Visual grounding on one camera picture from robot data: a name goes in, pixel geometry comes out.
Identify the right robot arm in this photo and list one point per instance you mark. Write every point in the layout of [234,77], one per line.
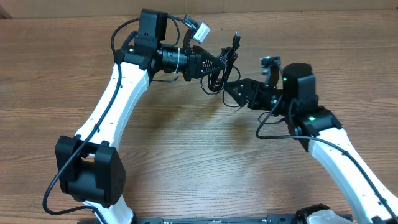
[291,94]

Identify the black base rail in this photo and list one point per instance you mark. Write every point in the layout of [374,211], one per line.
[279,218]

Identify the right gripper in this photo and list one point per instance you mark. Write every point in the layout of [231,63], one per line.
[245,86]

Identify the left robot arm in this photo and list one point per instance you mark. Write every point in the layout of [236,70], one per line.
[89,166]

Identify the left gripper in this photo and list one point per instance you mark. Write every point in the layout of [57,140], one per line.
[194,68]

